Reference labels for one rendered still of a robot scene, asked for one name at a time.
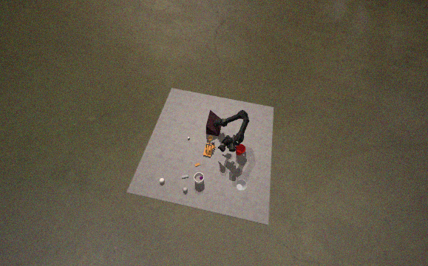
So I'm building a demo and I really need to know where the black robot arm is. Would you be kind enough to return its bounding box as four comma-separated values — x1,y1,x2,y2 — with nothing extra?
213,110,249,152

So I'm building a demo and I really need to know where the red plastic cup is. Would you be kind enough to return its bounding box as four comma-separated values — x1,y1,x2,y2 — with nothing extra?
236,144,245,156

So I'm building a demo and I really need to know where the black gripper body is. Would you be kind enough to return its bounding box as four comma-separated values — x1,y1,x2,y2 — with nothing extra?
219,135,231,152

